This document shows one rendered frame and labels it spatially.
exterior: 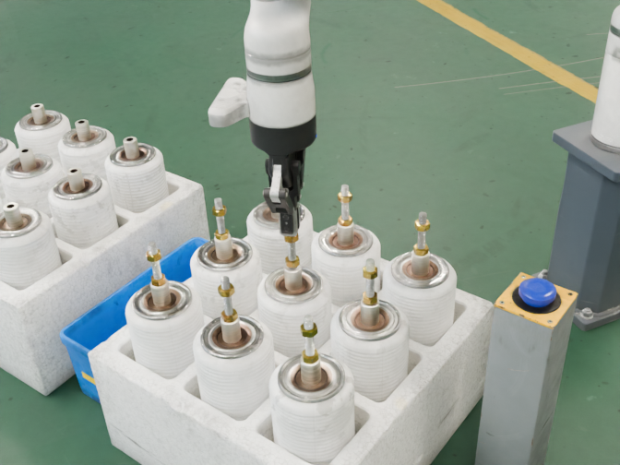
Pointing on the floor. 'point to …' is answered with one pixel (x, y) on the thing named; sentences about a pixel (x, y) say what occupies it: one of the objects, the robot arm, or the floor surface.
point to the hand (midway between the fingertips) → (289, 218)
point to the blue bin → (112, 306)
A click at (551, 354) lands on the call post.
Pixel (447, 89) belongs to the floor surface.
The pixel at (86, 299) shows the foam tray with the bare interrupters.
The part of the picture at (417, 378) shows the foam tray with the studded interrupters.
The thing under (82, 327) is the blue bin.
